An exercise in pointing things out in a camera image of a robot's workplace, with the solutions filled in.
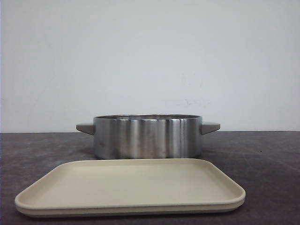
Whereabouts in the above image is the stainless steel steamer pot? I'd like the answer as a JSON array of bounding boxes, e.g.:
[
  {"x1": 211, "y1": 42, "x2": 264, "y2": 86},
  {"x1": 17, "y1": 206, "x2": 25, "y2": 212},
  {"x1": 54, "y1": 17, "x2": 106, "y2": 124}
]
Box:
[{"x1": 76, "y1": 114, "x2": 220, "y2": 159}]

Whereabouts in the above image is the cream rectangular tray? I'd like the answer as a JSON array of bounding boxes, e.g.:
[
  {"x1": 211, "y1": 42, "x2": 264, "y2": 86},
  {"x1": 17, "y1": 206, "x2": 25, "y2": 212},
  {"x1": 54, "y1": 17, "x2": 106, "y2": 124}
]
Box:
[{"x1": 15, "y1": 158, "x2": 246, "y2": 217}]

